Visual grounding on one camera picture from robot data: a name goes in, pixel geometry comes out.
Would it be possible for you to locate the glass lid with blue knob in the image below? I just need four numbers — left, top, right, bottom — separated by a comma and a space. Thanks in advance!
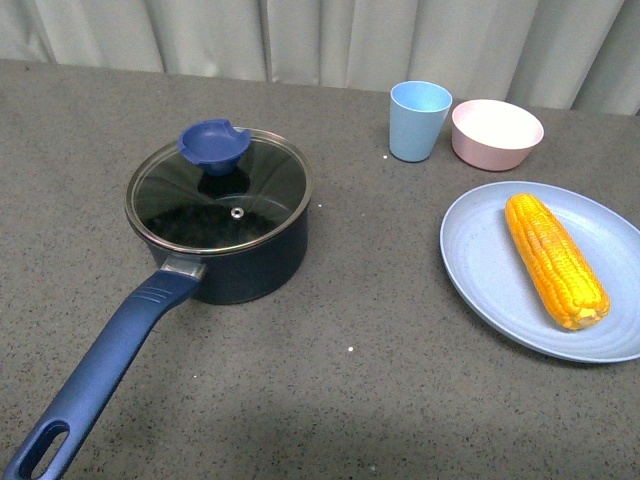
125, 119, 313, 256

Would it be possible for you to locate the yellow corn cob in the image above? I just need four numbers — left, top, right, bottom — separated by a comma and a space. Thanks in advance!
504, 193, 611, 331

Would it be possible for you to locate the dark blue saucepan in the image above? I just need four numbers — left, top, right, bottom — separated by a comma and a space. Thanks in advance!
4, 207, 308, 479

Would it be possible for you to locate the light blue cup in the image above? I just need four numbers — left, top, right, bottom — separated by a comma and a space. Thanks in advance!
389, 80, 453, 163

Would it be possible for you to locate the light blue plate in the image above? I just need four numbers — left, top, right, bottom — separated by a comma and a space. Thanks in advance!
440, 181, 639, 363

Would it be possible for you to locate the pink bowl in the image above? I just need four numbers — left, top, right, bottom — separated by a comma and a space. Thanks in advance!
451, 99, 545, 172

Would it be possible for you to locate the grey white curtain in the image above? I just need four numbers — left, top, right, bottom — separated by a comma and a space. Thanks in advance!
1, 1, 639, 115

